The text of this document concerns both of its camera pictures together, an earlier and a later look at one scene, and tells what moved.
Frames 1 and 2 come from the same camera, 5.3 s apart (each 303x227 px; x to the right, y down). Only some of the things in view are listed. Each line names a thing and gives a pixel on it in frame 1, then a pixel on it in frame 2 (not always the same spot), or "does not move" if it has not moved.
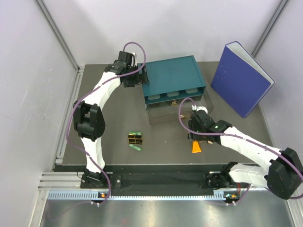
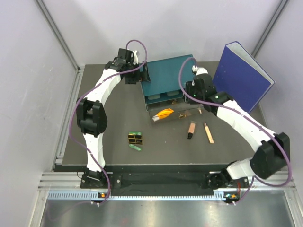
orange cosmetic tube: x=196 y=147 → x=163 y=114
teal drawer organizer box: x=173 y=79 does not move
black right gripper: x=194 y=136 → x=190 y=87
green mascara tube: x=137 y=133 does not move
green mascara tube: x=135 y=147 does not move
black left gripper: x=140 y=78 does not move
